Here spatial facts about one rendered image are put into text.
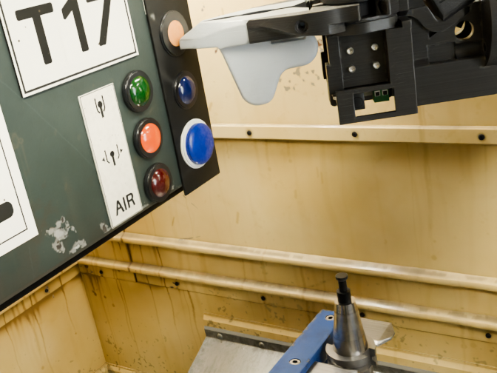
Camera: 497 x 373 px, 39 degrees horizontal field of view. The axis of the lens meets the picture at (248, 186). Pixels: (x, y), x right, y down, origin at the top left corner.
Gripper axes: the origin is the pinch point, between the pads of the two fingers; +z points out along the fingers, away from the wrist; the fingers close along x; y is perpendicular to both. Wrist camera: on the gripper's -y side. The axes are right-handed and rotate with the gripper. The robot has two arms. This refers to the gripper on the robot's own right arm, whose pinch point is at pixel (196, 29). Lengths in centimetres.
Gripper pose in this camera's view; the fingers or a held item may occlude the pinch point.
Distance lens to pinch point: 49.1
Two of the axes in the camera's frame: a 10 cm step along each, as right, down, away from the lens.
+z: -9.9, 1.4, 0.8
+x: 0.2, -3.6, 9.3
